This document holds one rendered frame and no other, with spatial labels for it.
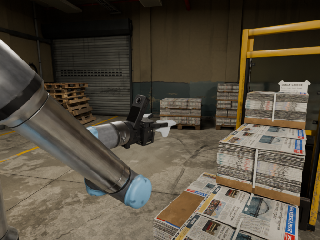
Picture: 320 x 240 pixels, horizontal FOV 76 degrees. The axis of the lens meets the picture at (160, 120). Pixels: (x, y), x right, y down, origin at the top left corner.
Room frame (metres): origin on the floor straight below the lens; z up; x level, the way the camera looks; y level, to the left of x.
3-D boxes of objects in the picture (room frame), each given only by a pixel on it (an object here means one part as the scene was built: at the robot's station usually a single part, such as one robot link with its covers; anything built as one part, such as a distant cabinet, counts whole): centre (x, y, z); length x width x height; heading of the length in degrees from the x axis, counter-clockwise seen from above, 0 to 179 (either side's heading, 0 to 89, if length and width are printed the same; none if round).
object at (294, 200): (1.04, -0.53, 0.86); 0.38 x 0.29 x 0.04; 56
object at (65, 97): (6.79, 3.09, 0.65); 1.33 x 0.94 x 1.30; 171
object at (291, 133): (1.27, -0.70, 1.06); 0.37 x 0.28 x 0.01; 57
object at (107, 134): (0.55, 0.18, 1.21); 0.11 x 0.08 x 0.09; 140
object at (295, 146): (1.04, -0.54, 1.06); 0.37 x 0.29 x 0.01; 56
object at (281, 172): (1.04, -0.53, 0.95); 0.38 x 0.29 x 0.23; 56
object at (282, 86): (1.90, -1.12, 1.28); 0.57 x 0.01 x 0.65; 56
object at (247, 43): (2.07, -0.84, 0.97); 0.09 x 0.09 x 1.75; 56
